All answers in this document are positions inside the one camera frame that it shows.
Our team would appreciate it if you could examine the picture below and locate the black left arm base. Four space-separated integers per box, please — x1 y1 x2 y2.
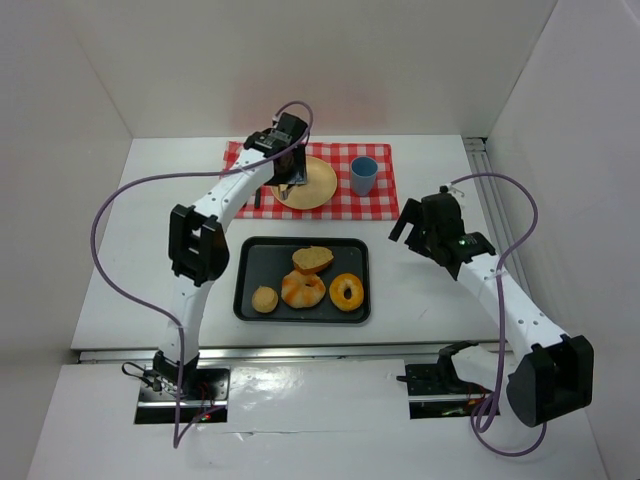
121 359 231 412

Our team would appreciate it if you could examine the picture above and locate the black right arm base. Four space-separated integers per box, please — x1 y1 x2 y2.
396 341 492 399

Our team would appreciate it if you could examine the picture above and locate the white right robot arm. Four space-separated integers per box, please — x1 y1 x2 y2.
389 187 594 427

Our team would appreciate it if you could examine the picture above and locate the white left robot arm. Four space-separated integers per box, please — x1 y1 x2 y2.
153 113 309 396

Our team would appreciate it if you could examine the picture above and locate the sliced brown bread bun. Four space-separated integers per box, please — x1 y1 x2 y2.
292 246 334 275

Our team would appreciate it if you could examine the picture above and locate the small round bread roll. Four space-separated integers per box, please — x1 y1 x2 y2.
251 286 279 314

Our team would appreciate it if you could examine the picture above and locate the tan wooden plate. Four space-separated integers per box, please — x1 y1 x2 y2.
270 156 338 210

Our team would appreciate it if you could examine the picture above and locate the blue plastic cup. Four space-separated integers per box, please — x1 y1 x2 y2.
350 156 378 196

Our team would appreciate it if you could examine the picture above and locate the red checkered cloth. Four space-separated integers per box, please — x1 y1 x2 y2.
237 142 399 221

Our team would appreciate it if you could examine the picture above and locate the orange glazed donut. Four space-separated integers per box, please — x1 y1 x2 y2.
329 273 364 312

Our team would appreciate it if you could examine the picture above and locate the black baking tray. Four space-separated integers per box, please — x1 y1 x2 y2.
233 236 371 325

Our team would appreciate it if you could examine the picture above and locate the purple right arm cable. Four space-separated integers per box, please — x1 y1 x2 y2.
448 172 549 458

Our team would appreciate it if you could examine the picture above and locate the twisted glazed bread ring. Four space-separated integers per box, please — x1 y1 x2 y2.
280 271 327 309

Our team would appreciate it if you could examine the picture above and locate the aluminium front table rail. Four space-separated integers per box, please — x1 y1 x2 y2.
74 341 509 364

